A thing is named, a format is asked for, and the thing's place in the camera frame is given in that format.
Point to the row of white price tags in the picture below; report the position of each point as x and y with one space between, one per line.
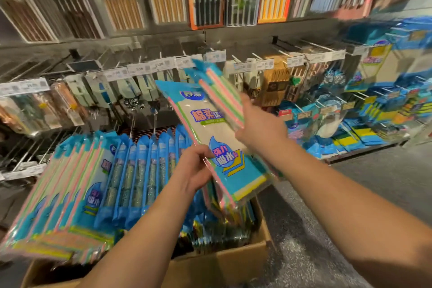
162 64

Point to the striped sponge packets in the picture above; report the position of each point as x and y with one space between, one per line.
398 105

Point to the person's left hand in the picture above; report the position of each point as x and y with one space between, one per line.
192 169

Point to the colourful sponge packets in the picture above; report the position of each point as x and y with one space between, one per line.
54 196

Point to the brown cardboard box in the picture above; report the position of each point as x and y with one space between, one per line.
216 264

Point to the person's right hand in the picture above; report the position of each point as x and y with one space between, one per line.
263 129

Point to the person's right forearm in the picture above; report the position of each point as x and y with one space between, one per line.
351 223

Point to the grey chopstick display rack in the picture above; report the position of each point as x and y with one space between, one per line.
135 34

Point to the yellow green sponge packets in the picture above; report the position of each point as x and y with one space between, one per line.
358 134

